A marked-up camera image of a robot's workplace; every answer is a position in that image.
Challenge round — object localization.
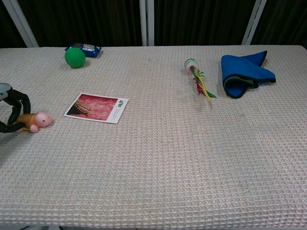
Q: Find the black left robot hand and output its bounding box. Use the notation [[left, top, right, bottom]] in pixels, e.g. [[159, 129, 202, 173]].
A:
[[0, 82, 32, 134]]

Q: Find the pink and brown turtle toy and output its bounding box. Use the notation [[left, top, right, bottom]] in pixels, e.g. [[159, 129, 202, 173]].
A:
[[14, 111, 53, 133]]

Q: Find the green ball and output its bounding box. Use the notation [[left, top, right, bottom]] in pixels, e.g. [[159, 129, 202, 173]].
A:
[[64, 47, 86, 69]]

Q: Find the red photo postcard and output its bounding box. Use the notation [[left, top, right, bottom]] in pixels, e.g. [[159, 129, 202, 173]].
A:
[[63, 92, 130, 125]]

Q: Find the blue cookie packet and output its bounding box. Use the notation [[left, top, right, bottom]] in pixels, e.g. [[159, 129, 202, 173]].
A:
[[65, 43, 102, 58]]

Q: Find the dark curtain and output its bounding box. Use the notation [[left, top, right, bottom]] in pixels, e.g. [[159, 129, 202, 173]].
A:
[[0, 0, 307, 49]]

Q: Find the white waffle-weave tablecloth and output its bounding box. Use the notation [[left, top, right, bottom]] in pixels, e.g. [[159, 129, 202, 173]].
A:
[[0, 45, 307, 227]]

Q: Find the colourful feather shuttlecock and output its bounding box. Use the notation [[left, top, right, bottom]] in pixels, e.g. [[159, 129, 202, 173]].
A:
[[184, 58, 217, 103]]

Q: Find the blue folded cloth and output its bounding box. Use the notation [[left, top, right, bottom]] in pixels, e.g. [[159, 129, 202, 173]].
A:
[[221, 50, 276, 99]]

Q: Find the white metal frame post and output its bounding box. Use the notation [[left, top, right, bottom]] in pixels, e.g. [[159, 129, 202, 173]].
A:
[[139, 0, 155, 47], [241, 0, 268, 46], [1, 0, 39, 48]]

